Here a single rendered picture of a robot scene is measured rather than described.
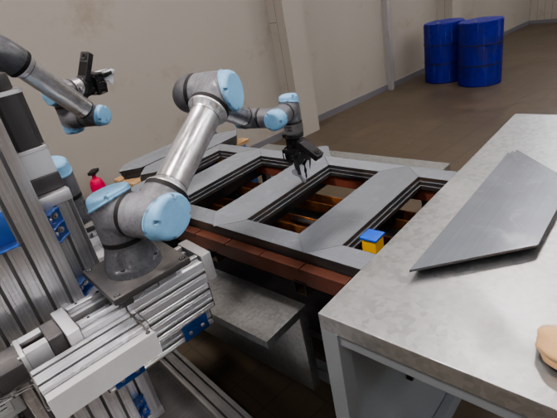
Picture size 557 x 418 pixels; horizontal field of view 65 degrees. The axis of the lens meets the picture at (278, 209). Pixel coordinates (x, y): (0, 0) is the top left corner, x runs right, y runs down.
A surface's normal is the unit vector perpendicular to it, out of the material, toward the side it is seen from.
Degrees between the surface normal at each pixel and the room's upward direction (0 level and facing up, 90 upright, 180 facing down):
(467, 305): 0
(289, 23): 90
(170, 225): 94
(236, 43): 90
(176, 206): 94
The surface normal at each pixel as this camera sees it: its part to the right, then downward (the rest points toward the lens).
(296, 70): 0.67, 0.22
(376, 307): -0.18, -0.88
